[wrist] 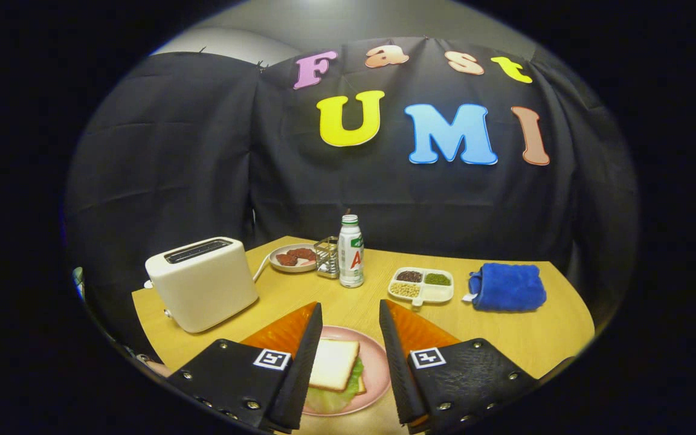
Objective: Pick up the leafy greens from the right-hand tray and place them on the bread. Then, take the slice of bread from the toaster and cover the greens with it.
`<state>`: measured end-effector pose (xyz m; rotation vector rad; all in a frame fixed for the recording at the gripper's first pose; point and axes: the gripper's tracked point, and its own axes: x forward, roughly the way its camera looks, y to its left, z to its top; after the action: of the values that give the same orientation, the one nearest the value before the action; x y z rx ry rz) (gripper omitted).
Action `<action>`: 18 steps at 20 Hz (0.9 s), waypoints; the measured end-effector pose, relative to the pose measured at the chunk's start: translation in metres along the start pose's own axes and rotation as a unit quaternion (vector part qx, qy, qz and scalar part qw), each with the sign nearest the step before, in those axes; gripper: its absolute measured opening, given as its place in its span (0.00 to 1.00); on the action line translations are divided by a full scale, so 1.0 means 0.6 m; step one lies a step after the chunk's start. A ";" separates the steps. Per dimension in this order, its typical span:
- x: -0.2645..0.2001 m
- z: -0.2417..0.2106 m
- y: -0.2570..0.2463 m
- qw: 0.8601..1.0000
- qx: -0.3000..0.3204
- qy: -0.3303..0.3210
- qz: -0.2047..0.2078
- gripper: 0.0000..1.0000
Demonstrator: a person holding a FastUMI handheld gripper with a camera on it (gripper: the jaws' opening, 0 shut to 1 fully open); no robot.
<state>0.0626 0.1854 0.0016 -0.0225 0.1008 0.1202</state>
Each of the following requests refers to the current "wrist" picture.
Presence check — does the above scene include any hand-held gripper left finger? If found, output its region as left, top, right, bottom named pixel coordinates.
left=166, top=301, right=323, bottom=433

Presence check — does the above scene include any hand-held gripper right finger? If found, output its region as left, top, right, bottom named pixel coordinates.
left=379, top=299, right=539, bottom=433

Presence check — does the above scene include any green lettuce leaf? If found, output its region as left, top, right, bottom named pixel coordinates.
left=306, top=356, right=366, bottom=414

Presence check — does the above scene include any toasted bread slice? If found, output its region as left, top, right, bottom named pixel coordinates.
left=309, top=338, right=361, bottom=392

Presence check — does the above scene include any pink plate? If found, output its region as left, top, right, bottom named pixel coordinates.
left=301, top=325, right=392, bottom=417

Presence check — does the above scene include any white divided dish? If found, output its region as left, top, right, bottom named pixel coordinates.
left=387, top=267, right=454, bottom=308

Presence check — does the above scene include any small grey plate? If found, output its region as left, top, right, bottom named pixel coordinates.
left=268, top=243, right=320, bottom=274

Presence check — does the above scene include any white drink bottle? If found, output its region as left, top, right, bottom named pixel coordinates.
left=338, top=214, right=365, bottom=288

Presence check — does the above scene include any clear glass holder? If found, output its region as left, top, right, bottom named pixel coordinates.
left=314, top=236, right=341, bottom=279

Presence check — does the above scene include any white toaster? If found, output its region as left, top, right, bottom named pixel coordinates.
left=144, top=236, right=259, bottom=334

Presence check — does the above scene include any blue towel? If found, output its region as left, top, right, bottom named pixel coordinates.
left=463, top=262, right=547, bottom=312

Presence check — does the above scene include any black backdrop cloth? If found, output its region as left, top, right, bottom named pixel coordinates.
left=64, top=36, right=639, bottom=357

